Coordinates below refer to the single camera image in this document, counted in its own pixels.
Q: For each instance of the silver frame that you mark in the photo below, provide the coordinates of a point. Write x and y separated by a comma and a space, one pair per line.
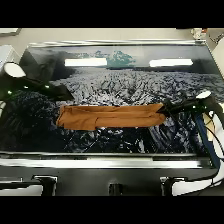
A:
100, 163

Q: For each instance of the brown pants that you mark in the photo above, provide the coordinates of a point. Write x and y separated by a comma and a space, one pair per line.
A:
110, 116

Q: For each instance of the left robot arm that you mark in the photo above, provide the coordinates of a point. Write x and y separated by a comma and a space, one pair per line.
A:
36, 85

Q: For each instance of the cream garment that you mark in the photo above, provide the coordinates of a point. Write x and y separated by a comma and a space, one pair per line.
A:
217, 144

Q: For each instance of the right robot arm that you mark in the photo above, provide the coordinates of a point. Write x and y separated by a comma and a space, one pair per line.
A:
191, 103

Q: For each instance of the blue garment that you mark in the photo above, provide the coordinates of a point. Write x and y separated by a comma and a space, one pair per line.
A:
205, 140

